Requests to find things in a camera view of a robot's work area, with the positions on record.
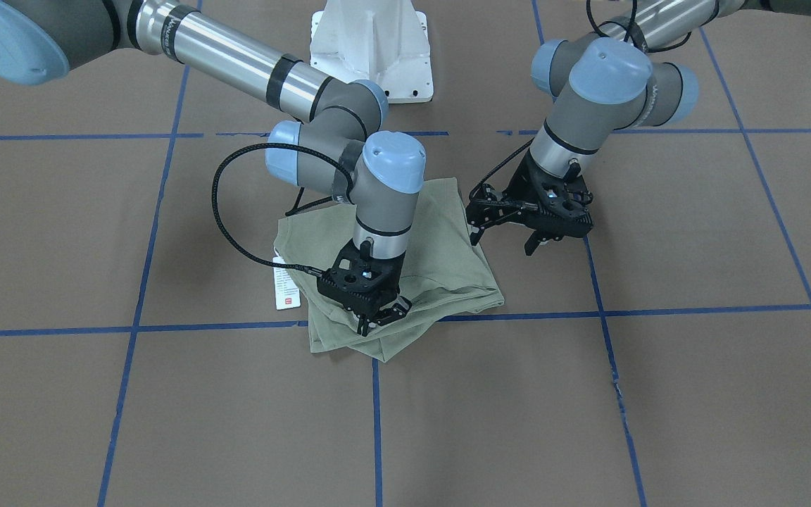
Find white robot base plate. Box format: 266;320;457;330
310;1;434;104

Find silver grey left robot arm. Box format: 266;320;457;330
465;1;811;256

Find olive green long-sleeve shirt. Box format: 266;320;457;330
274;177;504;362

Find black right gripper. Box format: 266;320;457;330
318;241;413;337

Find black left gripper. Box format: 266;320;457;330
466;153;594;256

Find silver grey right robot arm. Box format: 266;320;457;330
0;1;425;336

